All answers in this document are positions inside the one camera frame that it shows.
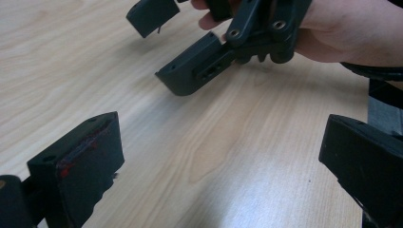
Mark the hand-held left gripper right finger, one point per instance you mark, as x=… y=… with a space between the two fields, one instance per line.
x=364 y=171

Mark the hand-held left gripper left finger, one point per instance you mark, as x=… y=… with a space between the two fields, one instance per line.
x=85 y=164

